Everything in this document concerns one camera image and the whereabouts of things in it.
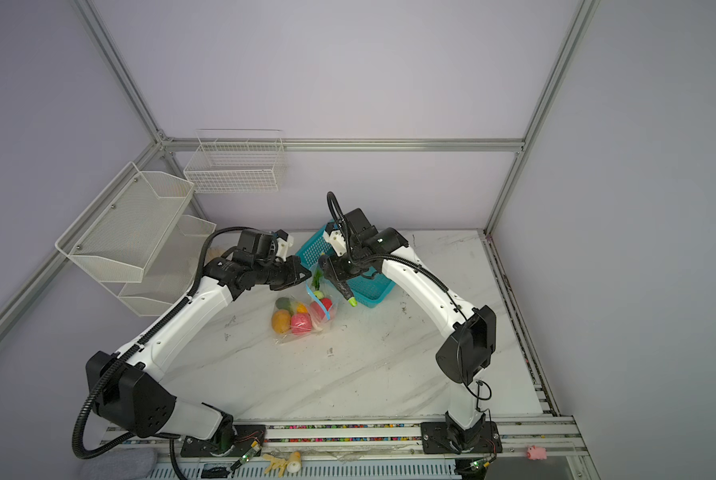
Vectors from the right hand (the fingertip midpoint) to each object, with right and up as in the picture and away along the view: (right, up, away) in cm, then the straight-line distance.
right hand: (328, 270), depth 78 cm
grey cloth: (-45, -45, -9) cm, 65 cm away
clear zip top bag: (-7, -14, +13) cm, 20 cm away
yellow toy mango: (-16, -16, +12) cm, 26 cm away
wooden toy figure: (-7, -46, -9) cm, 47 cm away
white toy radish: (-5, -3, +14) cm, 16 cm away
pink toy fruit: (-10, -16, +10) cm, 21 cm away
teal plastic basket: (+11, -7, +28) cm, 31 cm away
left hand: (-5, -1, 0) cm, 5 cm away
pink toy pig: (+50, -44, -8) cm, 67 cm away
